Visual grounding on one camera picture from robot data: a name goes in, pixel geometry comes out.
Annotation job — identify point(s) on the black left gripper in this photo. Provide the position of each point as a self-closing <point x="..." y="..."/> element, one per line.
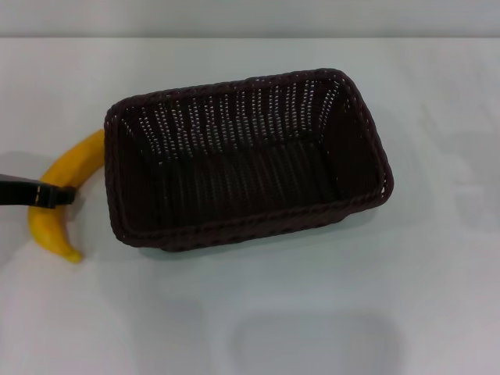
<point x="17" y="191"/>

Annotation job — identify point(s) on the yellow banana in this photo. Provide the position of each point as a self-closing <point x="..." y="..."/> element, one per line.
<point x="74" y="162"/>

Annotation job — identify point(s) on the dark brown woven basket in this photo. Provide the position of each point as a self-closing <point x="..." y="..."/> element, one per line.
<point x="250" y="164"/>

